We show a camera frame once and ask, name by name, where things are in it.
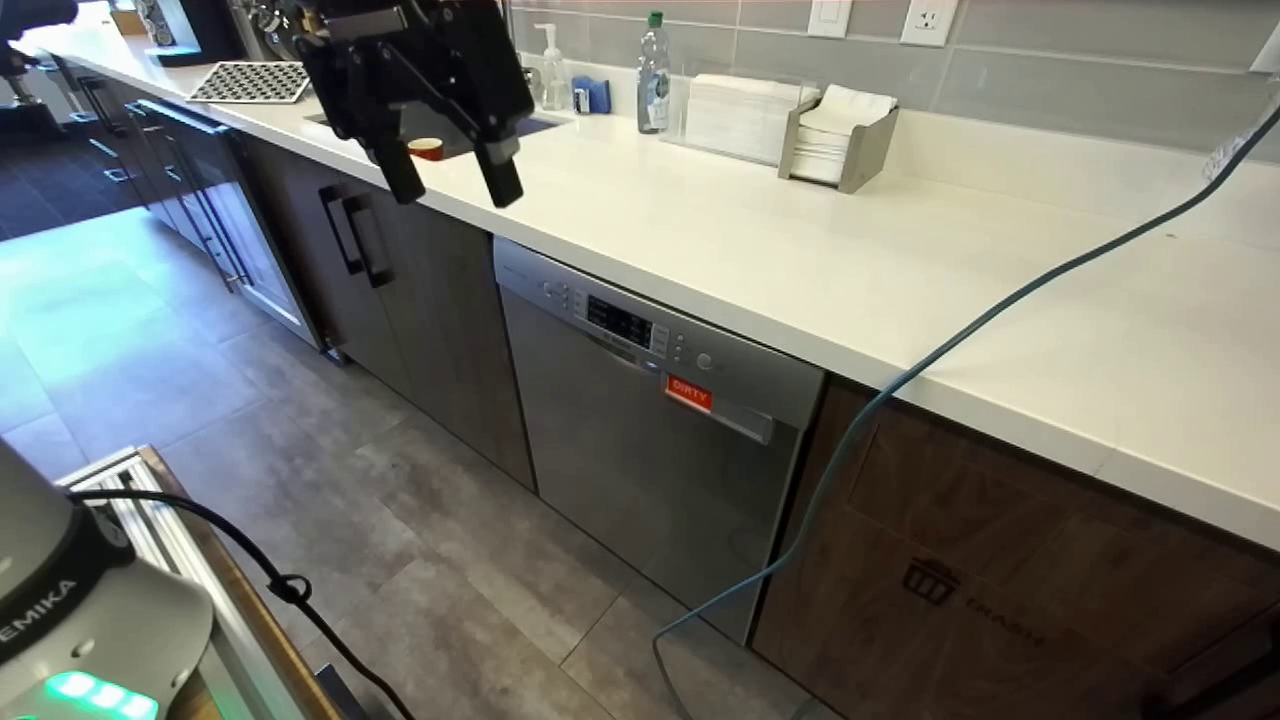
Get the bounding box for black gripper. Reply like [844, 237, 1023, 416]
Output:
[294, 0, 542, 210]

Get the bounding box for white soap dispenser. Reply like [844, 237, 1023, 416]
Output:
[531, 19, 576, 116]

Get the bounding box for dark lower cabinet doors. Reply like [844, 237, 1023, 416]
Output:
[242, 135, 542, 490]

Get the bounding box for blue sponge cloth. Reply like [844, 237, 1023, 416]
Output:
[570, 71, 618, 120]

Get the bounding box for chrome sink faucet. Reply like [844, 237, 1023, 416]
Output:
[634, 9, 675, 138]

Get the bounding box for dark glass door cabinet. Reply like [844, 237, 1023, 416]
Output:
[0, 71, 319, 346]

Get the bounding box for white dish rack tray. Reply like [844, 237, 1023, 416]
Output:
[681, 71, 819, 172]

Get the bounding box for red warning sticker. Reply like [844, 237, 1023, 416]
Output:
[661, 370, 722, 419]

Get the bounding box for stainless steel built-in appliance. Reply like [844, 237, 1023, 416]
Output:
[491, 237, 829, 646]

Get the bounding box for white napkin stack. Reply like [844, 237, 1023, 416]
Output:
[790, 78, 901, 188]

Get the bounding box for grey napkin holder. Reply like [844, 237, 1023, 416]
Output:
[777, 78, 906, 197]

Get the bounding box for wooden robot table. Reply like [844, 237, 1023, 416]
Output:
[57, 443, 352, 720]

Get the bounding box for dark cabinet with logo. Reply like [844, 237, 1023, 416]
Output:
[748, 376, 1280, 720]

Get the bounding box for black cabinet handle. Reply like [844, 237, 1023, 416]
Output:
[315, 182, 370, 279]
[344, 192, 400, 292]

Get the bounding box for white wall switch plate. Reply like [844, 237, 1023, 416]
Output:
[803, 0, 858, 40]

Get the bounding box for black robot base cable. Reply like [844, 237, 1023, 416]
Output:
[73, 483, 419, 720]

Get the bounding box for teal cable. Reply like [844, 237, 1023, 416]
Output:
[648, 99, 1280, 720]

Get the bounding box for white wall outlet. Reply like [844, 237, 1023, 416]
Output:
[896, 0, 964, 53]

